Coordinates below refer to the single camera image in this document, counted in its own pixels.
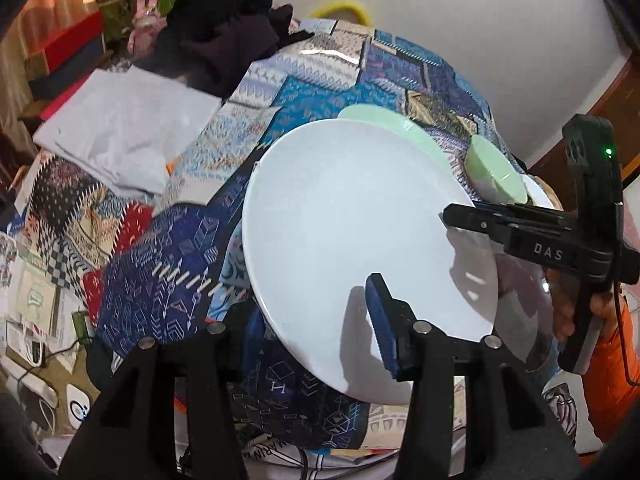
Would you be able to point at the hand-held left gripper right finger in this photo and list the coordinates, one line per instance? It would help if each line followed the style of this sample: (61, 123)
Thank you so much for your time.
(380, 320)

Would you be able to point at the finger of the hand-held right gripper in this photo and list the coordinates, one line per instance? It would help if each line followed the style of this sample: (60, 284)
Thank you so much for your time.
(540, 214)
(475, 222)

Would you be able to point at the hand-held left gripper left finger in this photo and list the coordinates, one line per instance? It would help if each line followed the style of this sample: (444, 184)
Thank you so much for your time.
(217, 355)

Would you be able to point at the large white plate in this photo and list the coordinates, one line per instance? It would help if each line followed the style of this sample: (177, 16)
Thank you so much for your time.
(350, 220)

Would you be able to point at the large green bowl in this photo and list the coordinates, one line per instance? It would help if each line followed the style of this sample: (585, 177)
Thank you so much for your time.
(390, 115)

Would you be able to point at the person's right hand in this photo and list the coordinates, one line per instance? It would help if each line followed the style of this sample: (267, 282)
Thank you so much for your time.
(562, 310)

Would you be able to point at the white patterned bowl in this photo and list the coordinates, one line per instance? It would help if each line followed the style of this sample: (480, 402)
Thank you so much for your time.
(537, 192)

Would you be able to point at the small green bowl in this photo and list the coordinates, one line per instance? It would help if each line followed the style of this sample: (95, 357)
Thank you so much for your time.
(492, 170)

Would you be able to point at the white printed cloth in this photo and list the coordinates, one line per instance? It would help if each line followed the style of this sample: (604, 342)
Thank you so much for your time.
(280, 455)

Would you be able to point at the brown wooden door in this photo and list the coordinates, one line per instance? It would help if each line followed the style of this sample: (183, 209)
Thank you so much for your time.
(615, 100)

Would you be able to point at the white tiger print cloth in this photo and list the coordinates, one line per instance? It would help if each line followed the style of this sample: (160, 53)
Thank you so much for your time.
(565, 405)

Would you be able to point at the white paper bag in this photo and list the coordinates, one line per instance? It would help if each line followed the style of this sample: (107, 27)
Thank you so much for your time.
(37, 295)

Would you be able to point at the blue patchwork tablecloth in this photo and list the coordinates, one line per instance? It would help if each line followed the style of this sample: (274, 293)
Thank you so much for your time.
(310, 95)

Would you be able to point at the grey folded cloth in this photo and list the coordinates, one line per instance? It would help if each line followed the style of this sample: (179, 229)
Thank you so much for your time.
(125, 125)

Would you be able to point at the black clothing pile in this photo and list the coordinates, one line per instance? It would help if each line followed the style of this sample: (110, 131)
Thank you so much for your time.
(225, 25)

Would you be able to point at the pink bunny toy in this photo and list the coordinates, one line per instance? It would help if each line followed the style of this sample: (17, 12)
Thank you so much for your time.
(145, 30)

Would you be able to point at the red box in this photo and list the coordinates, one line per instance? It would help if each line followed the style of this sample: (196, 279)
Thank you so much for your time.
(65, 40)

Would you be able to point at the green box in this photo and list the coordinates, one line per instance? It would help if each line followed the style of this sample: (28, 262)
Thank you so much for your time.
(125, 10)

